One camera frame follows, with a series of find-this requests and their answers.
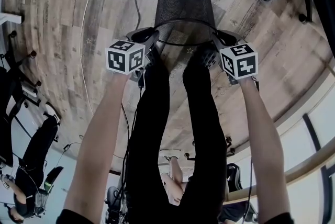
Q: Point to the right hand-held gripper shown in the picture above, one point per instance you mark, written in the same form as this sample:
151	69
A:
240	63

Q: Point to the person's left forearm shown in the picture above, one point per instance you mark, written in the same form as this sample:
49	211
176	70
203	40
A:
96	139

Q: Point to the black mesh waste bin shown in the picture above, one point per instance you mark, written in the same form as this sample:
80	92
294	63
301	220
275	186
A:
183	8

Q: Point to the person's black shirt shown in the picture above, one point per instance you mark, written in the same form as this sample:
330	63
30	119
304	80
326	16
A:
277	219

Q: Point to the person's black trousers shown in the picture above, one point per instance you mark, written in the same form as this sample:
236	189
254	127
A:
151	126

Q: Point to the person's right black clog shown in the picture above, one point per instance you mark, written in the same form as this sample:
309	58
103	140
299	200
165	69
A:
206	58

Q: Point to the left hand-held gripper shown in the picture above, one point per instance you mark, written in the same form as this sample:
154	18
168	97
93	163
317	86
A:
123	58

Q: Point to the white desk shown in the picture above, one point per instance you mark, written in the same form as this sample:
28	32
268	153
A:
10	18

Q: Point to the black and green device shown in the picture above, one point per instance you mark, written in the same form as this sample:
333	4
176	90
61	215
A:
53	178

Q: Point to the person's right forearm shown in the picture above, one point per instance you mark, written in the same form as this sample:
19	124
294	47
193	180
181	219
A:
264	144

